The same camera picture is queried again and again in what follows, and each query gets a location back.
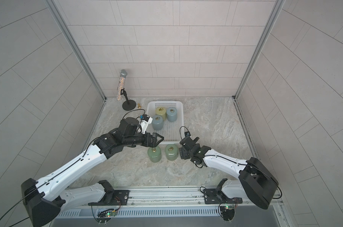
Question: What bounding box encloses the right controller board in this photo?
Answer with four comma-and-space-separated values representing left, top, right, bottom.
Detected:
219, 206, 235, 221

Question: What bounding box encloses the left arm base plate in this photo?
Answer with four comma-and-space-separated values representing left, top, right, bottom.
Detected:
88, 190, 130, 206

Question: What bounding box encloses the glitter microphone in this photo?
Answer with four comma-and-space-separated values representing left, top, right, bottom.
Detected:
117, 69, 128, 101

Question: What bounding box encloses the blue tea canister back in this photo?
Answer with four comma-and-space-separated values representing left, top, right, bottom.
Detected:
166, 107, 178, 122

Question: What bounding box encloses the green tea canister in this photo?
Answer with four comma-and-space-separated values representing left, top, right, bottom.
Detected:
165, 144, 179, 161
147, 146, 162, 163

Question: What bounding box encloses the black microphone stand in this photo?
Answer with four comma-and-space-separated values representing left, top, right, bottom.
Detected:
120, 89, 136, 111

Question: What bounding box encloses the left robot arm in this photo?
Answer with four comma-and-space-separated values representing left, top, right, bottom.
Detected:
21, 114, 164, 227

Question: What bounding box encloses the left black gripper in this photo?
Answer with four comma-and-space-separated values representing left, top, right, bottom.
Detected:
123, 131, 165, 148

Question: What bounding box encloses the aluminium rail frame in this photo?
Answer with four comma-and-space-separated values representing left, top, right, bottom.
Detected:
46, 185, 283, 211

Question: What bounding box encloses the left controller board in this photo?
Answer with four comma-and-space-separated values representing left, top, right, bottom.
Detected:
97, 209, 118, 225

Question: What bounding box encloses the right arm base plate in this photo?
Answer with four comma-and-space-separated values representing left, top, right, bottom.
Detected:
200, 188, 243, 205

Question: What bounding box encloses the yellow tea canister back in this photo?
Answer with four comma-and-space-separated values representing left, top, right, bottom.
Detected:
155, 107, 167, 121

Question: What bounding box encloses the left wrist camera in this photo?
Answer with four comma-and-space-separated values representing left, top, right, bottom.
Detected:
140, 114, 153, 134

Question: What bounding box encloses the blue tea canister front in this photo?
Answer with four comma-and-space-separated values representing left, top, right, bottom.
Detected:
152, 115, 164, 131

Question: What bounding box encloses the controller board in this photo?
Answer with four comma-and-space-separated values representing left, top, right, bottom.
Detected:
219, 206, 235, 221
97, 209, 118, 225

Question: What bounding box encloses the blue tea canister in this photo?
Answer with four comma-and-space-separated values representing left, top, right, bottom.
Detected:
166, 107, 178, 122
152, 115, 164, 131

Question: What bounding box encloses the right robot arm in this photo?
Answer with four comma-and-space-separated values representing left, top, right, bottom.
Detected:
179, 136, 279, 210

